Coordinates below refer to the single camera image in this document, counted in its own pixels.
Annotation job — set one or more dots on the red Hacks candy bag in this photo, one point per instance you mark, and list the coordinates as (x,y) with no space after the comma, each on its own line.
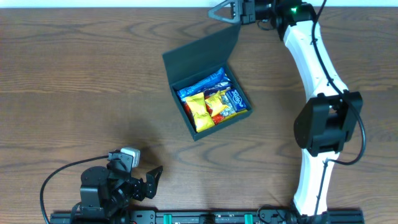
(216,119)

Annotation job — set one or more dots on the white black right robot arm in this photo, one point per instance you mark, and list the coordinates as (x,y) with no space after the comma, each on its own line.
(329,129)

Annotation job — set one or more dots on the black aluminium mounting rail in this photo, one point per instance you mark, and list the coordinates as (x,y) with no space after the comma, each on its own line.
(205,217)

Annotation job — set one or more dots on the blue wafer bar packet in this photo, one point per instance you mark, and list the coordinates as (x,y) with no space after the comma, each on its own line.
(212,80)

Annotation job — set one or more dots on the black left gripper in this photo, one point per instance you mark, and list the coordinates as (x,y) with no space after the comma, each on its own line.
(143,187)

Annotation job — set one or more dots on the yellow seed snack bag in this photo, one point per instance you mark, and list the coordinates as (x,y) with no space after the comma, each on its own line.
(229,112)

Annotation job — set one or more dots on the small yellow candy wrapper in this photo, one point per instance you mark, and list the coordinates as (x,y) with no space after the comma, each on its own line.
(215,104)

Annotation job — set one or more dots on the large yellow candy wrapper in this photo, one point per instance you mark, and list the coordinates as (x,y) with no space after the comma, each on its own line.
(202,118)

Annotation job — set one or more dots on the dark blue snack bar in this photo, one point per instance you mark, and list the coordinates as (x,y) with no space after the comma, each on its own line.
(218,87)

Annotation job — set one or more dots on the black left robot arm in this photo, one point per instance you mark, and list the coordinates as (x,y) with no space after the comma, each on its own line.
(107,191)

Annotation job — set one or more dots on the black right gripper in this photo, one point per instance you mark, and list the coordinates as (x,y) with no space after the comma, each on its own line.
(237,8)

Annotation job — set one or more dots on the blue Eclipse gum pack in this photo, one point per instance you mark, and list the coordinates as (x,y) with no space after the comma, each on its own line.
(236,100)

